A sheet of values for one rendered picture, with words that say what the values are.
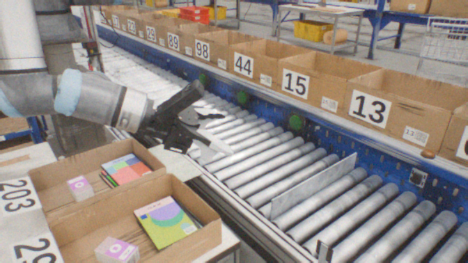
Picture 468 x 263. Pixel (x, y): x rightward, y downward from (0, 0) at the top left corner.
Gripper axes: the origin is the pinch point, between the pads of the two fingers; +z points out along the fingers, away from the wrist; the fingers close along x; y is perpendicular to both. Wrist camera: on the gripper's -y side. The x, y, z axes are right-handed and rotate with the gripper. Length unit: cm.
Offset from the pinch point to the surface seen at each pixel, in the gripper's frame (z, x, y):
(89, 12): -54, -136, 32
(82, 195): -27, -20, 52
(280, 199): 29.7, -7.9, 23.2
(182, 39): 4, -161, 34
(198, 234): 2.9, 6.7, 28.9
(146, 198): -8.4, -15.4, 42.4
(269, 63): 38, -86, 6
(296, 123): 51, -57, 19
